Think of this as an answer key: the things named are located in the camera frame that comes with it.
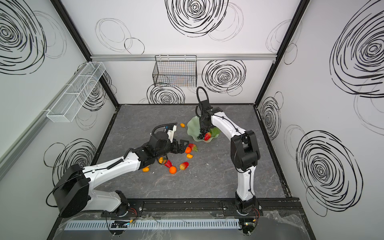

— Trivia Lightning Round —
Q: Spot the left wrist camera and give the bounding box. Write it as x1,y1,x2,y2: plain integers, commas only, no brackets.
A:
164,125,177,143

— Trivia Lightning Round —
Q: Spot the green wavy fruit bowl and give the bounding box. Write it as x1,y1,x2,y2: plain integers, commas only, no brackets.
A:
187,117,221,143

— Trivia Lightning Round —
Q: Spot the white mesh wall shelf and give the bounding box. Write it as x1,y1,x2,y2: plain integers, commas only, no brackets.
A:
47,62,106,123

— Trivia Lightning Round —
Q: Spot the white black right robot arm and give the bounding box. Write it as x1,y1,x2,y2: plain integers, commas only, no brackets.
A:
195,100,261,215

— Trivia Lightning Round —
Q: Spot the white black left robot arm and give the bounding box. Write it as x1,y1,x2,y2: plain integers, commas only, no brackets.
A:
53,139,189,218

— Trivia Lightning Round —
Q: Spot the dark fake grape bunch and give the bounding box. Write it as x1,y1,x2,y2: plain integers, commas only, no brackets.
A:
197,128,221,140

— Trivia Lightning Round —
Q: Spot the white slotted cable duct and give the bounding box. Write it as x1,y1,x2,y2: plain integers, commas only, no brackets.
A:
64,219,241,231

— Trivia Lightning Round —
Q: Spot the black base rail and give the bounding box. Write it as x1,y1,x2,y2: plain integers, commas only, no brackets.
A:
95,198,303,218

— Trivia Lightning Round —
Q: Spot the small orange front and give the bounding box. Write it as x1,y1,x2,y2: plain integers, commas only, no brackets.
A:
169,166,177,175

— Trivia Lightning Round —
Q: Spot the black wire wall basket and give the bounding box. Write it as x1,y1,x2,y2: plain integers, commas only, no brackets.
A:
152,55,198,88

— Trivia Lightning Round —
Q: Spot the red yellow strawberry front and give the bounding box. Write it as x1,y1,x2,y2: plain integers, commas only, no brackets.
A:
180,162,189,171

